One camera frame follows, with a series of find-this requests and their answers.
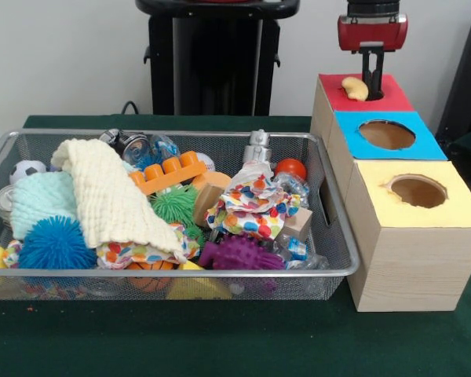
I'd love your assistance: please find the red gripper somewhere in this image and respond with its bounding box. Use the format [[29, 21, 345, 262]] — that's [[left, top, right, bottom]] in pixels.
[[336, 13, 410, 99]]

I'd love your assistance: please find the yellow duck plush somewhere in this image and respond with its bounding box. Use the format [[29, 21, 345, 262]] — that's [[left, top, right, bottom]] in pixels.
[[340, 76, 371, 102]]

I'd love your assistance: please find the orange toy building brick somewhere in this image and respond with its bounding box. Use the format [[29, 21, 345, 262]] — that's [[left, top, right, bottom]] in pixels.
[[129, 151, 208, 196]]

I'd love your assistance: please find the cream waffle cloth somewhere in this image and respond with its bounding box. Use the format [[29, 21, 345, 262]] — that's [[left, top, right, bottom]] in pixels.
[[50, 137, 189, 263]]

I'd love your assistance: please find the mint green waffle cloth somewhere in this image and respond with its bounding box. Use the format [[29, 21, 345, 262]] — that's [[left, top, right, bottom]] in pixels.
[[9, 171, 79, 240]]

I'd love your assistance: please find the wooden box with three holes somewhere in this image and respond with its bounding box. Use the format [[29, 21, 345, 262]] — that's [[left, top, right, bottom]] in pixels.
[[309, 72, 471, 313]]

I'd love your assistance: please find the small red ball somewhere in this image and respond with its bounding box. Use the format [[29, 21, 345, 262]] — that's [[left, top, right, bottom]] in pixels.
[[274, 158, 307, 181]]

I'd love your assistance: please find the silver toy robot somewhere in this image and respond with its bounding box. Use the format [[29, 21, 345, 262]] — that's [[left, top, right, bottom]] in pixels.
[[241, 129, 272, 174]]

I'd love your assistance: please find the purple spiky monster toy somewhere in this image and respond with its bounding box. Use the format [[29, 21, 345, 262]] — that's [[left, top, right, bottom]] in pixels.
[[198, 233, 287, 271]]

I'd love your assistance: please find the green spiky rubber ball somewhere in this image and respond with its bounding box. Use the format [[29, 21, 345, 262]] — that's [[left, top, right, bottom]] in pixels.
[[148, 184, 205, 244]]

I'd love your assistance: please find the small soccer ball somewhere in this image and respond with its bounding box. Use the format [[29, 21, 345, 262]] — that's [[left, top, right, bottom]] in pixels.
[[9, 159, 48, 185]]

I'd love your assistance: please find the blue spiky rubber ball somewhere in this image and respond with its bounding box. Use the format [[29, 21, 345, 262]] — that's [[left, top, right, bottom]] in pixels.
[[17, 215, 98, 270]]

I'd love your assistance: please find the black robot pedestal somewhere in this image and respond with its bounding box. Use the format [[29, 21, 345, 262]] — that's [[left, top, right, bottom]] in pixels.
[[135, 0, 301, 117]]

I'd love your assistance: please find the shallow wire mesh bin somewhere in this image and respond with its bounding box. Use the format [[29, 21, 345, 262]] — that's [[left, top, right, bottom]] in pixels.
[[0, 129, 361, 302]]

